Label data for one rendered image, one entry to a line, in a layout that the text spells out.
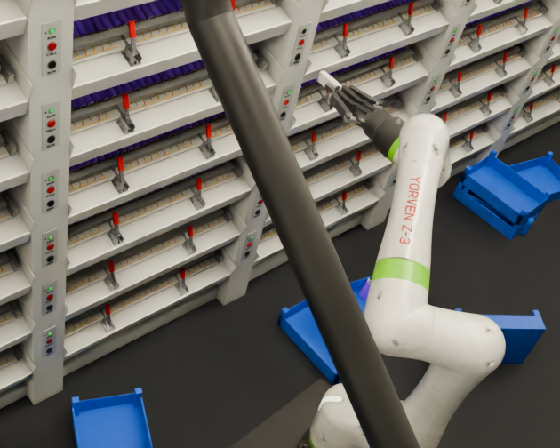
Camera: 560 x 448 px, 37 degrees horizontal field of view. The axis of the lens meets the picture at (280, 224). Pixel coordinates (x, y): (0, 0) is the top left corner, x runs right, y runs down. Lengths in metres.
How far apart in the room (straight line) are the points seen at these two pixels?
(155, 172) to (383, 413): 1.75
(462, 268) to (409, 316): 1.63
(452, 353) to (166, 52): 0.88
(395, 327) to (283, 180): 1.23
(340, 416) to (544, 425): 1.13
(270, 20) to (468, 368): 0.94
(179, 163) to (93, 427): 0.83
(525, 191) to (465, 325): 1.95
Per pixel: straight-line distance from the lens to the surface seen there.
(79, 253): 2.21
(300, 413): 2.24
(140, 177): 2.14
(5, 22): 1.62
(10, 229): 2.00
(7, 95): 1.75
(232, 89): 0.43
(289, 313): 2.85
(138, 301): 2.59
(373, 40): 2.47
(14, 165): 1.87
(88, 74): 1.81
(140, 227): 2.28
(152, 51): 1.89
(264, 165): 0.43
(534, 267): 3.42
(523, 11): 3.24
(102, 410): 2.59
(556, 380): 3.10
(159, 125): 2.01
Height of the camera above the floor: 2.22
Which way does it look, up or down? 45 degrees down
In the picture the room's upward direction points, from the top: 16 degrees clockwise
